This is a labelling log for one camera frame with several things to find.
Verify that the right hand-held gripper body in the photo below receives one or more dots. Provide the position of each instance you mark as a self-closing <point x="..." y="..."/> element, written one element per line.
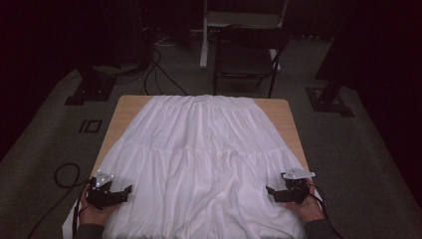
<point x="295" y="189"/>

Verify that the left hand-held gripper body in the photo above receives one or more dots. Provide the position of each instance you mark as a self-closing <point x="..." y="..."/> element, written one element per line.
<point x="103" y="195"/>

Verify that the white skirt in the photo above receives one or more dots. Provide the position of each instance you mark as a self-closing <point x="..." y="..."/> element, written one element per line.
<point x="202" y="159"/>

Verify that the person's left hand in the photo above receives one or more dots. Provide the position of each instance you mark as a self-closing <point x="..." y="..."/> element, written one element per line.
<point x="94" y="214"/>

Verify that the person's right hand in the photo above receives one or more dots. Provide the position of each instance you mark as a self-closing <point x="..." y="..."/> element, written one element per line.
<point x="307" y="209"/>

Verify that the black stand with flat base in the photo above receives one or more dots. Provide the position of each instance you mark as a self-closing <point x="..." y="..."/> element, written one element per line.
<point x="91" y="86"/>
<point x="328" y="99"/>

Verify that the black folding chair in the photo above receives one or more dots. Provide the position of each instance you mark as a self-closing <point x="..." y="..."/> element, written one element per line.
<point x="247" y="56"/>

